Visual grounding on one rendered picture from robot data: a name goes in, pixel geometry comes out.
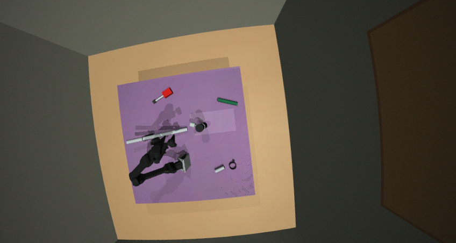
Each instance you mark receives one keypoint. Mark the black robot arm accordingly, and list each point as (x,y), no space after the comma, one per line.
(153,156)

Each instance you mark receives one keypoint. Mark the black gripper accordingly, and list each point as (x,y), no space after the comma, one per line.
(170,142)

